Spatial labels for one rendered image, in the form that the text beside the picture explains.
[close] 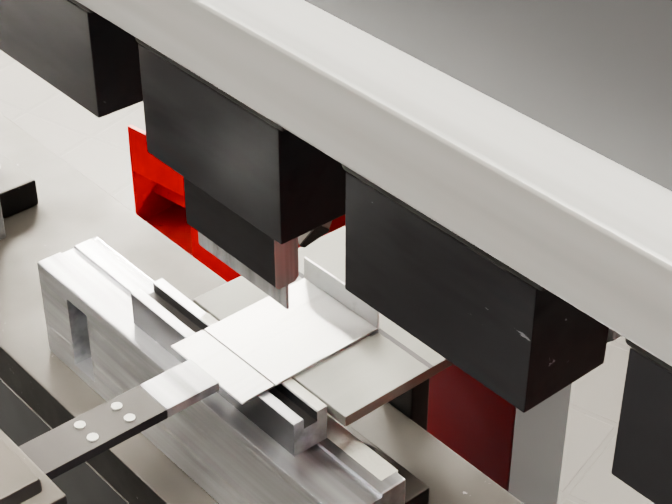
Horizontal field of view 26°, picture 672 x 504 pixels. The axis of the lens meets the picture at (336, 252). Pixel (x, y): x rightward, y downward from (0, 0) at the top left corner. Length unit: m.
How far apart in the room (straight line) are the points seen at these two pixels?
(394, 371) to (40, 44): 0.34
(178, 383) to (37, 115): 2.42
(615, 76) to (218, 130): 0.54
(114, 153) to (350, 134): 2.85
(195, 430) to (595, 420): 1.51
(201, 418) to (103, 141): 2.25
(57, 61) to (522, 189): 0.70
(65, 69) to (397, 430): 0.40
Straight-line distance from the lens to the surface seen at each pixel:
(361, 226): 0.80
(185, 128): 0.92
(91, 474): 1.25
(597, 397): 2.60
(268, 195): 0.87
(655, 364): 0.68
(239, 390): 1.04
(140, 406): 1.03
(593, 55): 0.37
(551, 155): 0.38
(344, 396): 1.03
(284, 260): 0.96
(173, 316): 1.11
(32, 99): 3.50
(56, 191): 1.51
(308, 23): 0.44
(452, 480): 1.16
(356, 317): 1.10
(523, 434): 2.03
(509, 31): 0.39
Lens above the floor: 1.68
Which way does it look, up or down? 35 degrees down
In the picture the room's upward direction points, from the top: straight up
